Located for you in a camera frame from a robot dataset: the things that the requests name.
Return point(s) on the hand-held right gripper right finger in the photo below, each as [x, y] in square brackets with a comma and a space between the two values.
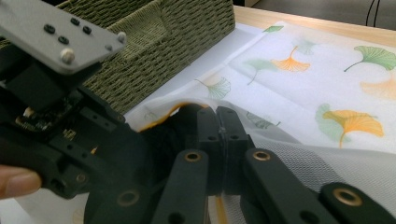
[235, 143]

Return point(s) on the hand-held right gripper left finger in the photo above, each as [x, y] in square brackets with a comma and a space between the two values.
[208, 146]

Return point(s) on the black garment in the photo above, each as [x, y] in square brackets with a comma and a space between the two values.
[168, 137]

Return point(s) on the white leaf-print mesh laundry bag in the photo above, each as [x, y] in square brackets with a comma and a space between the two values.
[311, 93]

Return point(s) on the green woven basket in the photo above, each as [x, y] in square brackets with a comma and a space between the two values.
[162, 46]

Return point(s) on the white table cover sheet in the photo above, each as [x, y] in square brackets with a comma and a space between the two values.
[199, 62]

